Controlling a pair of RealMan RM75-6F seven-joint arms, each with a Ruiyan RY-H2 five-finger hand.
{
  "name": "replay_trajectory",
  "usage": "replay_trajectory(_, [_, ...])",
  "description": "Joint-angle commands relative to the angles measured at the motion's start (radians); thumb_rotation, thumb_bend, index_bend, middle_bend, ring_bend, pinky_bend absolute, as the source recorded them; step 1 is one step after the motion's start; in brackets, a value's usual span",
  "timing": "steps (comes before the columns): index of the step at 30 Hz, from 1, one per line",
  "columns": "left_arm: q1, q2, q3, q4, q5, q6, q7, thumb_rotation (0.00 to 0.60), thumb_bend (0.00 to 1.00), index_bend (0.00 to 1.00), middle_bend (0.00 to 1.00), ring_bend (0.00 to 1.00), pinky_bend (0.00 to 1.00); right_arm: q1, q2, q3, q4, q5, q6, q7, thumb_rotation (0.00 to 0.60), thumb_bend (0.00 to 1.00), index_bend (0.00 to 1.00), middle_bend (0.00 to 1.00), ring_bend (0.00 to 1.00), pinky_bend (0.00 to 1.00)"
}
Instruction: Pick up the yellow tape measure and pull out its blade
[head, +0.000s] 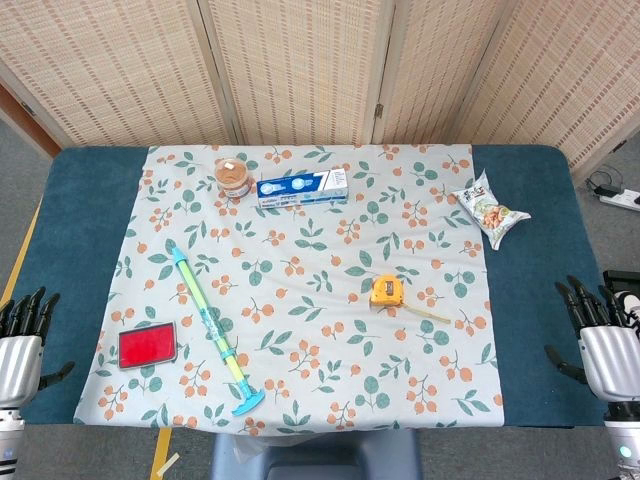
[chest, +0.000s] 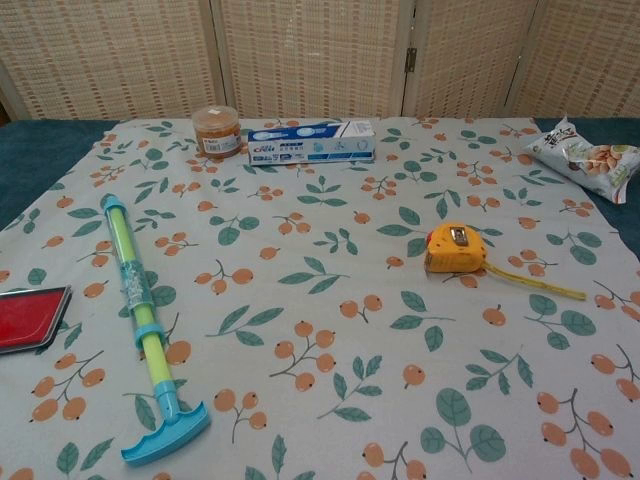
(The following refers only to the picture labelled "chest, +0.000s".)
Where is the yellow tape measure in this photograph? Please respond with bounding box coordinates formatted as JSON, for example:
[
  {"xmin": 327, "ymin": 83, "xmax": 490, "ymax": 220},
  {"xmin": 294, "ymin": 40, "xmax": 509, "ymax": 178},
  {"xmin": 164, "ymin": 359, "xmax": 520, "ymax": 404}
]
[{"xmin": 424, "ymin": 222, "xmax": 587, "ymax": 302}]

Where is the blue white toothpaste box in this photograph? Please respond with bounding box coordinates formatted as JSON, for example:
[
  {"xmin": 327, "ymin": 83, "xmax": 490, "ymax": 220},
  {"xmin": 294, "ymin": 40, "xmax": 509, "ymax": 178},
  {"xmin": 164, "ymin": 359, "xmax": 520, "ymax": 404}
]
[{"xmin": 247, "ymin": 119, "xmax": 376, "ymax": 167}]

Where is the clear jar with orange contents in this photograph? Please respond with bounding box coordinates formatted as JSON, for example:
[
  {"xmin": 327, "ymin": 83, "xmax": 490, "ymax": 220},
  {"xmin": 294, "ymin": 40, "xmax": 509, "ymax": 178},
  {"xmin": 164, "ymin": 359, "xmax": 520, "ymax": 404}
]
[{"xmin": 192, "ymin": 105, "xmax": 242, "ymax": 160}]

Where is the woven bamboo folding screen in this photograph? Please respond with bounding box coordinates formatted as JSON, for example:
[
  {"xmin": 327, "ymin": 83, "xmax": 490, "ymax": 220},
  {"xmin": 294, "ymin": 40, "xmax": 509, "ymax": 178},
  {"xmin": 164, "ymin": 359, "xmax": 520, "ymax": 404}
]
[{"xmin": 0, "ymin": 0, "xmax": 640, "ymax": 124}]

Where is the blue green toy water pump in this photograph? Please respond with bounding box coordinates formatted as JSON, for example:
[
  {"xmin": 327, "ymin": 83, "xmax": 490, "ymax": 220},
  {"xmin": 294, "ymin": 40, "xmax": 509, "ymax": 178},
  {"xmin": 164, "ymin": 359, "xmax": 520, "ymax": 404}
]
[{"xmin": 101, "ymin": 194, "xmax": 212, "ymax": 467}]

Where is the pale green snack bag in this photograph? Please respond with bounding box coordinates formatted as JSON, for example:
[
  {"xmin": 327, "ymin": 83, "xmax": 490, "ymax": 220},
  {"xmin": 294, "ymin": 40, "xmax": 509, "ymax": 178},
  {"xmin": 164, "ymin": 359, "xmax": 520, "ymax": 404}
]
[{"xmin": 522, "ymin": 115, "xmax": 640, "ymax": 205}]

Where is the red flat box black rim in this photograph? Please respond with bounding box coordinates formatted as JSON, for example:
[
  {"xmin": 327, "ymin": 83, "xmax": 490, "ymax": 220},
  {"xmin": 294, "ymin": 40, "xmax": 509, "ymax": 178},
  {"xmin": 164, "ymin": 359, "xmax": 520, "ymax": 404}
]
[{"xmin": 0, "ymin": 284, "xmax": 74, "ymax": 356}]

